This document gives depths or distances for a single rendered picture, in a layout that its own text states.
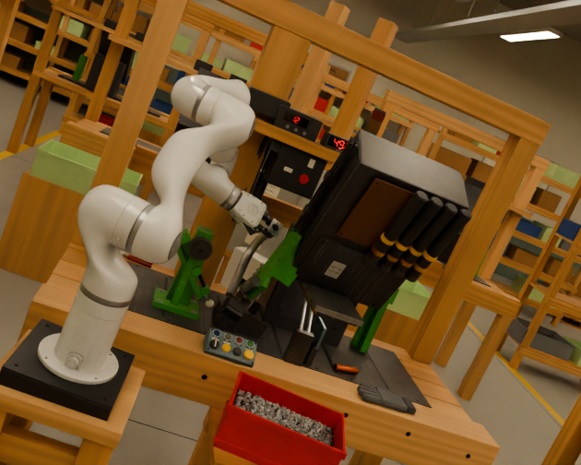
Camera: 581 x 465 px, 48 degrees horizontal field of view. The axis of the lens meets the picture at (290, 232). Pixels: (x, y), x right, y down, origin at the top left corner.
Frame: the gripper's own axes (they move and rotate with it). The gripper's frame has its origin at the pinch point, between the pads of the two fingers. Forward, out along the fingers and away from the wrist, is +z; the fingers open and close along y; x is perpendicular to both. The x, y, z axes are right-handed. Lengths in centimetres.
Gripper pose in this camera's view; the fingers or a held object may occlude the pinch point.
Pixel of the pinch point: (269, 229)
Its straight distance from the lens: 214.3
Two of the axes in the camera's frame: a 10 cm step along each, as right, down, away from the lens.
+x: -5.7, 3.2, 7.6
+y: 3.5, -7.4, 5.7
